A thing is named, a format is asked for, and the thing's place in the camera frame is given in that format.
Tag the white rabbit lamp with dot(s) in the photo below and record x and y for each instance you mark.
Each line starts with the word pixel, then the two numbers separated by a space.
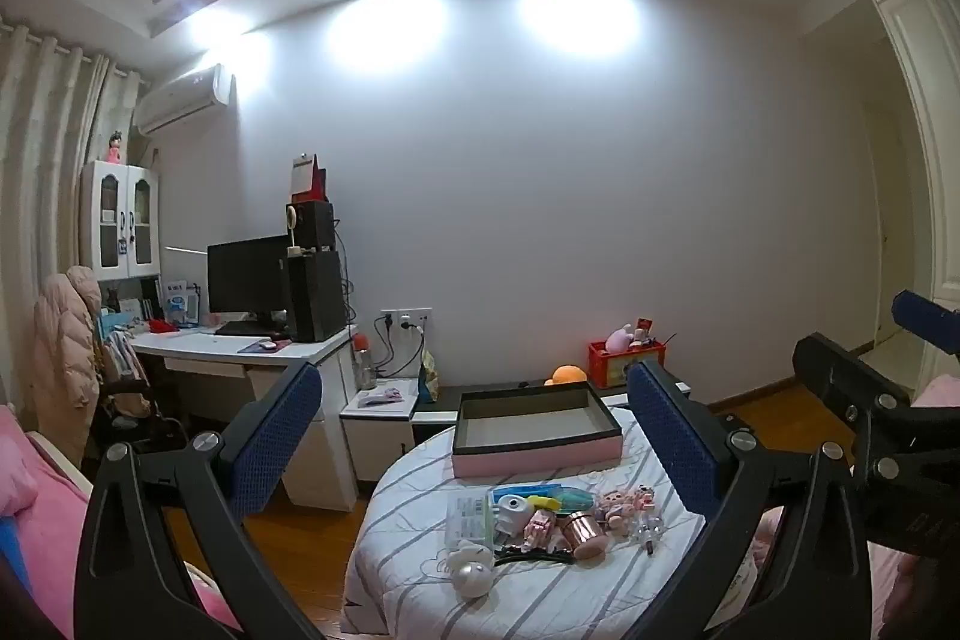
pixel 472 578

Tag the yellow highlighter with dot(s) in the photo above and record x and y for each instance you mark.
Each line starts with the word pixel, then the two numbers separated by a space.
pixel 544 505

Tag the clear water bottle red cap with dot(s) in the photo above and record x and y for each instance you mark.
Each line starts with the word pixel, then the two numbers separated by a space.
pixel 365 366

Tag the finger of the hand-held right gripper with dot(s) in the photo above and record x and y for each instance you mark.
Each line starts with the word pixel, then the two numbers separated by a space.
pixel 930 321
pixel 840 377

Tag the white wardrobe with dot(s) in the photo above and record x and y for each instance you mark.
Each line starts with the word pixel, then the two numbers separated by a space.
pixel 911 85

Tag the white striped quilt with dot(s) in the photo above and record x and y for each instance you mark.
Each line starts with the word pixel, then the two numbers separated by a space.
pixel 540 599

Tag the white air conditioner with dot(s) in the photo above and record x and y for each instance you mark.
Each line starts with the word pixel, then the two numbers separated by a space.
pixel 184 100

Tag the white nightstand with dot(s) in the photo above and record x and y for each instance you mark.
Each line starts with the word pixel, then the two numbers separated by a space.
pixel 375 437

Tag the black computer monitor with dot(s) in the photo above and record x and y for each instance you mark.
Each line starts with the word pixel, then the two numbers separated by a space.
pixel 247 276

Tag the pink building block figure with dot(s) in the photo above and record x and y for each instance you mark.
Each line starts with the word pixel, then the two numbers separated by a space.
pixel 540 527

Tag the teal silicone brush clear case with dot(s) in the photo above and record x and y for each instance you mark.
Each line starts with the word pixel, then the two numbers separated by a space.
pixel 576 501

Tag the red and white toy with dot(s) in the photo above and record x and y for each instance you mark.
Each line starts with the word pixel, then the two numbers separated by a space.
pixel 643 331

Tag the white wall socket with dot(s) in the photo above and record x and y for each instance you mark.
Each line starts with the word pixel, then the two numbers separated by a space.
pixel 409 316

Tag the yellow and blue snack bag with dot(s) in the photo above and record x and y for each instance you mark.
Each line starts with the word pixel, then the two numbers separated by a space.
pixel 429 377

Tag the small pink figurine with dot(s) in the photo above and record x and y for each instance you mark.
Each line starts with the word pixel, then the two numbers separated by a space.
pixel 115 147

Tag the black chair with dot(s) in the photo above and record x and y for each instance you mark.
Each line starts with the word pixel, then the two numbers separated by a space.
pixel 139 419

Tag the cat ear doll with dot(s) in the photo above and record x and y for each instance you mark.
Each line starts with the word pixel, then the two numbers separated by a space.
pixel 616 506

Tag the blue and white box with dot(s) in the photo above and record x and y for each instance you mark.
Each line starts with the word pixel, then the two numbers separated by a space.
pixel 180 302

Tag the black keyboard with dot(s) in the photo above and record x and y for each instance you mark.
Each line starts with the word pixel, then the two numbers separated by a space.
pixel 251 328

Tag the white glass door cabinet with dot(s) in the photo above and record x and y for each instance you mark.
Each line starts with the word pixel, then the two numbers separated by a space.
pixel 120 220

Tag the dark glass storage box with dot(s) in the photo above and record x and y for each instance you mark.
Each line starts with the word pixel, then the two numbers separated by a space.
pixel 536 460

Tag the pink down jacket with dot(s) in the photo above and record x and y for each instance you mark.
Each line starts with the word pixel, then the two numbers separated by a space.
pixel 64 347

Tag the purple mouse pad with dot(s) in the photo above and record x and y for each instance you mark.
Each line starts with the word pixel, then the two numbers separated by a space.
pixel 281 347

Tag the pink bed sheet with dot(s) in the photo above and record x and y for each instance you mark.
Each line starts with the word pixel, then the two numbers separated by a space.
pixel 45 505

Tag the pink plush toy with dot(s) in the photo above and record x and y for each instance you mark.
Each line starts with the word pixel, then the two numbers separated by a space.
pixel 621 338

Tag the clear plastic box green label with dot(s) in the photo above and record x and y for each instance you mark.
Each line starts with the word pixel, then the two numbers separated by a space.
pixel 469 520

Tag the black speaker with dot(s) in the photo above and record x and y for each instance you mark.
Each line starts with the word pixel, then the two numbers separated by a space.
pixel 313 226

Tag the white desk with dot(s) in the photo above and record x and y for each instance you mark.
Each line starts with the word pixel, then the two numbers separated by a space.
pixel 300 359

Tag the pink packet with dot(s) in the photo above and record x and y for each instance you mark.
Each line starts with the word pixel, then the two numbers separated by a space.
pixel 381 398

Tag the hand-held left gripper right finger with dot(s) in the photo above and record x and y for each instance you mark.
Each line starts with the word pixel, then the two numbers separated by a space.
pixel 671 437

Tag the beige curtain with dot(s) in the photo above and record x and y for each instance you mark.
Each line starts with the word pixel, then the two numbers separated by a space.
pixel 45 160

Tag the small clear glass bottle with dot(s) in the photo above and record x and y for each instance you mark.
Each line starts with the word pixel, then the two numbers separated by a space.
pixel 652 531

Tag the red desk calendar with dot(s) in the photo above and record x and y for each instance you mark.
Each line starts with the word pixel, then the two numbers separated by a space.
pixel 307 179

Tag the rose gold jar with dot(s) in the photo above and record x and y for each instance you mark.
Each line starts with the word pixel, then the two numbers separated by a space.
pixel 583 531

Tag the orange octopus plush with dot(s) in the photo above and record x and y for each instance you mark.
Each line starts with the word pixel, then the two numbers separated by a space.
pixel 566 374

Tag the black computer tower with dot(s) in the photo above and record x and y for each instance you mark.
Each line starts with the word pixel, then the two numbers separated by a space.
pixel 319 299

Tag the red plastic crate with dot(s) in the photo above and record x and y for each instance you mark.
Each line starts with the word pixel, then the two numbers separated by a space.
pixel 619 370

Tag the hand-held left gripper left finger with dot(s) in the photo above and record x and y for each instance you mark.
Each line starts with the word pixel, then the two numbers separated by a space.
pixel 277 437

